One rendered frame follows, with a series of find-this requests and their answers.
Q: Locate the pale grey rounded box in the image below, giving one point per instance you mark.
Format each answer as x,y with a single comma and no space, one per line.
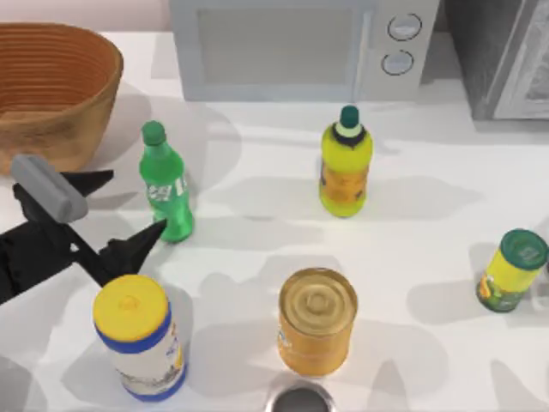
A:
49,186

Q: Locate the brown wooden basket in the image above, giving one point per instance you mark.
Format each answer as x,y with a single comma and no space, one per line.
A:
51,107

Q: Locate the white canister with yellow lid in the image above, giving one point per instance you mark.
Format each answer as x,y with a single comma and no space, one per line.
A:
141,347

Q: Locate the orange can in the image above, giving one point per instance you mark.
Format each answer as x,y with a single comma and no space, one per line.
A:
315,330

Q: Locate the silver metal cup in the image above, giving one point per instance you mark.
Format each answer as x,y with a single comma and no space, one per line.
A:
300,397

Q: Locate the yellow bottle with green cap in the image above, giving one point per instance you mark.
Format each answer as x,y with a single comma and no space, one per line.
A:
345,171

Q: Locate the pale microwave oven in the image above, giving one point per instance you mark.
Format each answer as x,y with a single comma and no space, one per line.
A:
274,47

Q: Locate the round microwave knob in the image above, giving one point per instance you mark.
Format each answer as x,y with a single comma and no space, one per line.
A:
398,63
405,25

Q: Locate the yellow can with green lid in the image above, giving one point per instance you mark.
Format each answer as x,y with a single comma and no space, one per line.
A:
508,274

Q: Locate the grey cabinet with dark inside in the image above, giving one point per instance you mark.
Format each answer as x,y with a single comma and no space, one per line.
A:
484,64

